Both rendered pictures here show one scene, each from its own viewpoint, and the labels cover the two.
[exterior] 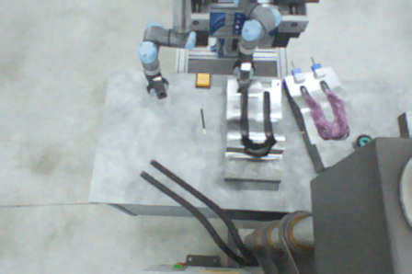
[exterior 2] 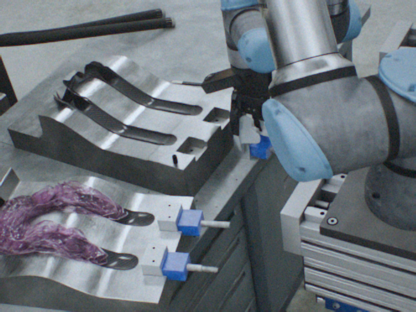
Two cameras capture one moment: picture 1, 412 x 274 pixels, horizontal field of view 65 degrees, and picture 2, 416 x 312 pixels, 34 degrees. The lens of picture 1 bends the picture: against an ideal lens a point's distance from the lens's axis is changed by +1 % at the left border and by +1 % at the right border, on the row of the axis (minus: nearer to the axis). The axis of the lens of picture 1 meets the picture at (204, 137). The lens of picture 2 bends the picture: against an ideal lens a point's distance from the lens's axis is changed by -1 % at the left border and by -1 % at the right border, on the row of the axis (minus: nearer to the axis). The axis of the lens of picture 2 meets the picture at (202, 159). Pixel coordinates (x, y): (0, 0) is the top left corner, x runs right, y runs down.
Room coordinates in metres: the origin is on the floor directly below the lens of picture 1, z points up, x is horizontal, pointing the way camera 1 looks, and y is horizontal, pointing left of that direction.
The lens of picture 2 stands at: (1.43, -1.22, 1.78)
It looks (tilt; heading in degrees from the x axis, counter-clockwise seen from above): 40 degrees down; 124
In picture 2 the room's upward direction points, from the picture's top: 11 degrees counter-clockwise
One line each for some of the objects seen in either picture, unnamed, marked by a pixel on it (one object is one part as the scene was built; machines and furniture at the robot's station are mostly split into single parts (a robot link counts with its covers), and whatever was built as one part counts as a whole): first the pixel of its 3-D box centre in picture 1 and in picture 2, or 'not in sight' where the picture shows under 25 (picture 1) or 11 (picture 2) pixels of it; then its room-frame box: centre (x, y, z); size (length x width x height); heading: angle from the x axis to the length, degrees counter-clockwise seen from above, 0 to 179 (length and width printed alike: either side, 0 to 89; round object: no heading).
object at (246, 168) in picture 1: (253, 127); (122, 115); (0.56, -0.24, 0.87); 0.50 x 0.26 x 0.14; 177
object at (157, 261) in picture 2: (315, 66); (181, 266); (0.91, -0.58, 0.86); 0.13 x 0.05 x 0.05; 15
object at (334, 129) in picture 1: (328, 111); (49, 218); (0.63, -0.59, 0.90); 0.26 x 0.18 x 0.08; 15
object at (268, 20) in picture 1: (264, 19); (267, 39); (0.96, -0.26, 1.14); 0.11 x 0.11 x 0.08; 40
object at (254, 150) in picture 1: (257, 120); (120, 101); (0.58, -0.25, 0.92); 0.35 x 0.16 x 0.09; 177
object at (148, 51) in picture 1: (148, 55); not in sight; (0.77, 0.23, 1.14); 0.09 x 0.08 x 0.11; 173
